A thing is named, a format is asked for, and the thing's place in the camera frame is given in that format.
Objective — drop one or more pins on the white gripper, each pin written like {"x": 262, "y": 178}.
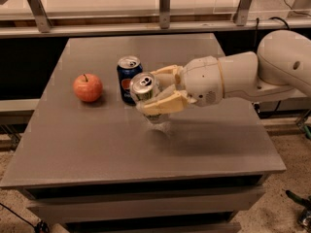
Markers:
{"x": 201, "y": 80}

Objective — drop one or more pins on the silver green 7up can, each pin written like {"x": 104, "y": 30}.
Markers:
{"x": 143, "y": 87}

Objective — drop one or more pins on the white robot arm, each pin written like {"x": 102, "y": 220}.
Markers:
{"x": 275, "y": 71}

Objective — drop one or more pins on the blue pepsi can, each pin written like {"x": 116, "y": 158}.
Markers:
{"x": 128, "y": 67}

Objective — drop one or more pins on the red apple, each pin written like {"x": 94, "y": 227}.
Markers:
{"x": 87, "y": 87}

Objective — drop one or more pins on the grey table drawer unit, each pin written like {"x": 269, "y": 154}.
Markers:
{"x": 100, "y": 167}

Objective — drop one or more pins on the metal frame rail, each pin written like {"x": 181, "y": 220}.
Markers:
{"x": 81, "y": 18}

